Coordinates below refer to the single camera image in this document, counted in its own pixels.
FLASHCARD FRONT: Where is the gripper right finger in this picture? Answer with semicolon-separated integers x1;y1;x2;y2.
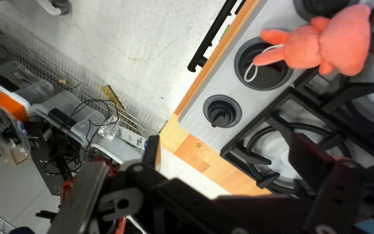
288;131;364;234

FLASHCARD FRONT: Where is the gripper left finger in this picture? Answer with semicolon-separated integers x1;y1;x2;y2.
97;135;218;234

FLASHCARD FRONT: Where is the stove knob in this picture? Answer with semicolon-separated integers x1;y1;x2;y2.
293;0;373;19
203;95;242;128

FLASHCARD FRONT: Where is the black stove grate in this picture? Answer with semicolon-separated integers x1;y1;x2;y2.
220;6;374;197

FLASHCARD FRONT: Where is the white tray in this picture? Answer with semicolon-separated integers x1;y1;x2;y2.
89;136;144;164

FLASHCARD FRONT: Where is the white labelled packet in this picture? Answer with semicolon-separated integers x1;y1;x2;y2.
115;125;149;150

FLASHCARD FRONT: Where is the wooden toy kitchen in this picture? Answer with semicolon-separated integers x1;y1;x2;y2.
159;0;374;208

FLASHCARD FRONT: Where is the crinkled clear plastic bag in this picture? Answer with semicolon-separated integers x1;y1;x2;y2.
97;114;121;141

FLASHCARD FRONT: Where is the grey metal bar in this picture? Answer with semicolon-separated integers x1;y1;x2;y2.
46;161;110;234

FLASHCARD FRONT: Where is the yellow strip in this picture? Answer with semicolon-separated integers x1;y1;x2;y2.
102;85;126;111

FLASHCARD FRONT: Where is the clear plastic bin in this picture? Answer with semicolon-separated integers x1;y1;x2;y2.
0;61;55;105
31;90;107;147

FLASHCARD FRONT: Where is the black metal plate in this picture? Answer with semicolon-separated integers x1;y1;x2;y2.
29;128;68;196

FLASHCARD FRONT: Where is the pink plush toy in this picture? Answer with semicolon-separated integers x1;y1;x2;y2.
244;4;372;82

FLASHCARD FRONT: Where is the orange box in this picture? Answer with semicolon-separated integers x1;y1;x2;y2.
0;92;29;123

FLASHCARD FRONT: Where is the tangle of black cables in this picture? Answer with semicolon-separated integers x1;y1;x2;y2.
43;99;120;177

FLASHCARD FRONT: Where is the metal wire rack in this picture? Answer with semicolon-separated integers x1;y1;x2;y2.
0;16;159;141

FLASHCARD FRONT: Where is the black rod handle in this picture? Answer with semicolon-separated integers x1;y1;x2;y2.
187;0;248;73

